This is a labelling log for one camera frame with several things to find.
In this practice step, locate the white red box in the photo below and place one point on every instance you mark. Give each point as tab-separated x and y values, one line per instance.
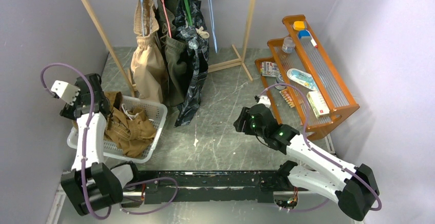
318	104

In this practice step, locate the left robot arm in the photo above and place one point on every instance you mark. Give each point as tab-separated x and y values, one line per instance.
91	185

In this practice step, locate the colourful snack packet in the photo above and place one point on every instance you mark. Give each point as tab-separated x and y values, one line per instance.
269	69

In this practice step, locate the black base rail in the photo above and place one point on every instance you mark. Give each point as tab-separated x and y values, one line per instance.
262	186

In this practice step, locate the brown shorts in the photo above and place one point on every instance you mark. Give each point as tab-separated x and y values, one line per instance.
130	130

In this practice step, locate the yellow sponge block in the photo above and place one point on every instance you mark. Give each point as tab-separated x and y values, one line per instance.
299	25

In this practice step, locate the clear plastic jar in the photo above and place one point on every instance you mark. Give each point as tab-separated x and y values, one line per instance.
288	45

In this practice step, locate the beige shorts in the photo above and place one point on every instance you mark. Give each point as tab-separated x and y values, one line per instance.
147	65

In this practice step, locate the light blue wire hanger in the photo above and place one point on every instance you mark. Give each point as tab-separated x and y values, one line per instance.
211	14

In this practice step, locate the round tin can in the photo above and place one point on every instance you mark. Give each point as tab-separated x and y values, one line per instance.
279	83

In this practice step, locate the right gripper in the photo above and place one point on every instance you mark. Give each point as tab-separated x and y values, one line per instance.
239	123

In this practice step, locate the crayon pack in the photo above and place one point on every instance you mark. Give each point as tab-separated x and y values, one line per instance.
286	96

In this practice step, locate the orange wooden shelf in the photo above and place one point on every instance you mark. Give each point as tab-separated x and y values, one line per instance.
314	61

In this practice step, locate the blue white box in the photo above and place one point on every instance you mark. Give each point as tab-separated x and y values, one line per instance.
305	36

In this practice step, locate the white plastic laundry basket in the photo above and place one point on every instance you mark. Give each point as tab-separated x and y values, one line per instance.
156	113

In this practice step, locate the green hanger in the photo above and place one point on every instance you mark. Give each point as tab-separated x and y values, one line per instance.
188	13

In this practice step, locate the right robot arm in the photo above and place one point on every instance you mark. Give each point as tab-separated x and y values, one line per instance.
353	188

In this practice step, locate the olive green shorts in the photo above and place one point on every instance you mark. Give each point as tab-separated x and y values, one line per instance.
174	52

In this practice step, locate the light blue oval package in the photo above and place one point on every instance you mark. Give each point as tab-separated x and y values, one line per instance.
302	78

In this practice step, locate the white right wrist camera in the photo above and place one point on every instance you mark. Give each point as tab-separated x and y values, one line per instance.
264	100

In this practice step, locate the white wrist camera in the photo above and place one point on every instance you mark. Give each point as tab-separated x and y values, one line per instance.
65	91
264	100

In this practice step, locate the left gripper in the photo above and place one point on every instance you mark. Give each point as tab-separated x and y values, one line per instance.
67	111

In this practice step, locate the pink wire hanger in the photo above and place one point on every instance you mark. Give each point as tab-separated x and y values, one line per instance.
167	18

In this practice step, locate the wooden clothes rack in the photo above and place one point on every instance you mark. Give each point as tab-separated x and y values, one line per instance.
239	61

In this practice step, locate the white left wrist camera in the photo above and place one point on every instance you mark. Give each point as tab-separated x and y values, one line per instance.
65	91

